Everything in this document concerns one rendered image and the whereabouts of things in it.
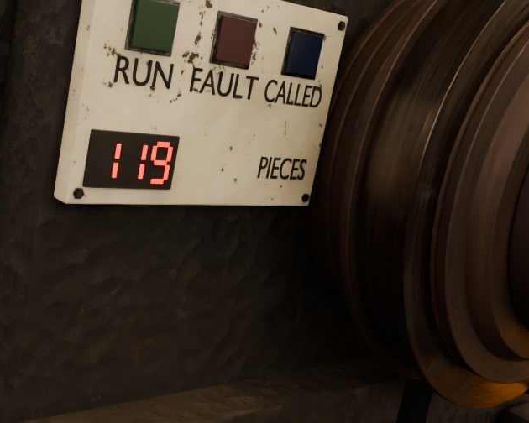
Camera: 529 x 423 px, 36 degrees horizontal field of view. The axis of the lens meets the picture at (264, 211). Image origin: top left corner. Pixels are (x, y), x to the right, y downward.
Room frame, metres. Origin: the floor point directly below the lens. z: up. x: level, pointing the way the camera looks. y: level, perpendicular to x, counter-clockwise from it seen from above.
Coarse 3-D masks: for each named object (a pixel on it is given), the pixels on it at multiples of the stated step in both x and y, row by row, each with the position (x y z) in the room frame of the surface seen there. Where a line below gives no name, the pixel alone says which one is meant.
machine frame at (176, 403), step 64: (0, 0) 0.65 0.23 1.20; (64, 0) 0.60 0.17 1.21; (320, 0) 0.77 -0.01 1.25; (384, 0) 0.83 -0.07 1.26; (0, 64) 0.65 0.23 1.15; (64, 64) 0.60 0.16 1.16; (0, 128) 0.65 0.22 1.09; (0, 192) 0.64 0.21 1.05; (0, 256) 0.63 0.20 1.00; (64, 256) 0.61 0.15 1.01; (128, 256) 0.66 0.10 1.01; (192, 256) 0.70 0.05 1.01; (256, 256) 0.76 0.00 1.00; (0, 320) 0.62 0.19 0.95; (64, 320) 0.62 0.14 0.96; (128, 320) 0.66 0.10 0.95; (192, 320) 0.71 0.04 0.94; (256, 320) 0.77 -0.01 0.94; (320, 320) 0.84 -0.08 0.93; (0, 384) 0.61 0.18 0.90; (64, 384) 0.63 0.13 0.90; (128, 384) 0.67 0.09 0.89; (192, 384) 0.72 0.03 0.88; (256, 384) 0.77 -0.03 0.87; (320, 384) 0.80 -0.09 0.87; (384, 384) 0.84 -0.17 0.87
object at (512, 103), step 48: (528, 48) 0.70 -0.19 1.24; (480, 96) 0.69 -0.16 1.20; (528, 96) 0.70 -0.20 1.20; (480, 144) 0.68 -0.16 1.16; (528, 144) 0.69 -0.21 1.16; (480, 192) 0.68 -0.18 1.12; (432, 240) 0.68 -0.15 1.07; (480, 240) 0.69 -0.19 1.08; (432, 288) 0.69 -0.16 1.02; (480, 288) 0.70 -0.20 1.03; (480, 336) 0.73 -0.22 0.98; (528, 336) 0.76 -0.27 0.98
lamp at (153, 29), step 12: (144, 0) 0.61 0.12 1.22; (144, 12) 0.61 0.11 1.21; (156, 12) 0.62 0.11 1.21; (168, 12) 0.63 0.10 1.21; (144, 24) 0.61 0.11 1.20; (156, 24) 0.62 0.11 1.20; (168, 24) 0.63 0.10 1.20; (132, 36) 0.61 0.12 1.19; (144, 36) 0.61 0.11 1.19; (156, 36) 0.62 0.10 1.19; (168, 36) 0.63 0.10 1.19; (144, 48) 0.62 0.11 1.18; (156, 48) 0.62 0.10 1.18; (168, 48) 0.63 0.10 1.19
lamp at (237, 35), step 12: (228, 24) 0.67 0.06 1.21; (240, 24) 0.68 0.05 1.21; (252, 24) 0.68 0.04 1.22; (228, 36) 0.67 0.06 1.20; (240, 36) 0.68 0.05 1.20; (252, 36) 0.69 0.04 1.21; (216, 48) 0.66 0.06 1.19; (228, 48) 0.67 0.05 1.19; (240, 48) 0.68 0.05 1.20; (228, 60) 0.67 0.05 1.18; (240, 60) 0.68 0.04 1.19
